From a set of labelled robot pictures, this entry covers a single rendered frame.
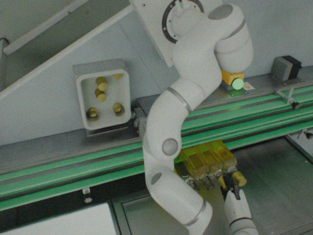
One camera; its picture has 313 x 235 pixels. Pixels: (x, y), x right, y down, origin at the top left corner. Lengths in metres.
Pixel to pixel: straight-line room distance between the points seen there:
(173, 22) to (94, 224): 0.73
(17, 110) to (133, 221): 0.56
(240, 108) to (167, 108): 0.56
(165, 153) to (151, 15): 0.46
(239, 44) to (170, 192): 0.38
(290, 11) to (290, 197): 0.75
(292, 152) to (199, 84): 0.91
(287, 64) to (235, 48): 0.66
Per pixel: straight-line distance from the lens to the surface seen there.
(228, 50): 0.71
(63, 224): 1.10
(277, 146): 1.50
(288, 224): 1.22
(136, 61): 1.05
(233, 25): 0.68
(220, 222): 1.10
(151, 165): 0.78
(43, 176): 1.03
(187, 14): 0.90
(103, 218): 1.09
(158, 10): 0.93
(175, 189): 0.69
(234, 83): 1.20
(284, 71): 1.36
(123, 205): 1.11
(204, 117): 1.07
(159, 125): 0.63
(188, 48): 0.64
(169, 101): 0.66
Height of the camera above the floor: 1.66
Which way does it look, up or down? 48 degrees down
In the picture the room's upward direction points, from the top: 149 degrees clockwise
